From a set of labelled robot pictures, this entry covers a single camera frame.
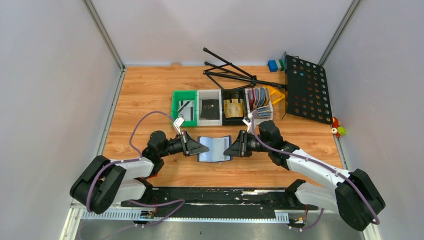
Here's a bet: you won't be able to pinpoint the blue card holder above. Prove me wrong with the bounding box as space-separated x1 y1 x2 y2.
197 135 233 163

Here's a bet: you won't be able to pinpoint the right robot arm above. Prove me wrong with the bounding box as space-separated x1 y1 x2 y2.
223 120 386 232

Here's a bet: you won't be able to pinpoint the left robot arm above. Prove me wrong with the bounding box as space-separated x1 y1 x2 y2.
69 130 209 214

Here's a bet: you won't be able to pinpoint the silver cards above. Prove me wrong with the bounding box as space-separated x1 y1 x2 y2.
177 100 195 121

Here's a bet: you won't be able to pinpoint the gold cards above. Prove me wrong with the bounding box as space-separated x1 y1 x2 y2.
223 98 245 119

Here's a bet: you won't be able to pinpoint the black cards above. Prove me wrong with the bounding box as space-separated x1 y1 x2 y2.
200 99 220 120

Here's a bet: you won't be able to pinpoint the white bin with black cards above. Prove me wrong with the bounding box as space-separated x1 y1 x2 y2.
196 89 223 127

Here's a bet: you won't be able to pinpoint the white bin with card holders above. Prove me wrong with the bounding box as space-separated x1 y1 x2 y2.
245 87 274 125

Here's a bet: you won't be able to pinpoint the green bin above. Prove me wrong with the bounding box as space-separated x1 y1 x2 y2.
171 90 199 127

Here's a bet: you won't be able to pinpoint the yellow triangle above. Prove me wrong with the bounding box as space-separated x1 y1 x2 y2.
263 85 286 105

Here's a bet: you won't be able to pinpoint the black music stand tripod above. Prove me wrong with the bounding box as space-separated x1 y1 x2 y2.
202 47 288 90

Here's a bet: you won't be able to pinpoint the black perforated stand plate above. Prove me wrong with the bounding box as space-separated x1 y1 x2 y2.
284 54 333 125

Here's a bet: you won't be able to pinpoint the blue green white blocks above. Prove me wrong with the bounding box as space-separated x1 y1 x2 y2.
267 59 286 73

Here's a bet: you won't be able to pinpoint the colourful small toy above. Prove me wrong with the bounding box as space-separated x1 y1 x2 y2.
331 117 347 138

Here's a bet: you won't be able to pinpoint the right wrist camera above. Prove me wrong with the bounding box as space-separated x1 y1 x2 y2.
242 112 253 134

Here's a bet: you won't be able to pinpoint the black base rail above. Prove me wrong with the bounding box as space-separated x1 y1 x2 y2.
120 186 320 220

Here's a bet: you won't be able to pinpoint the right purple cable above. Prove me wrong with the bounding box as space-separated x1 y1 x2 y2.
250 110 381 232

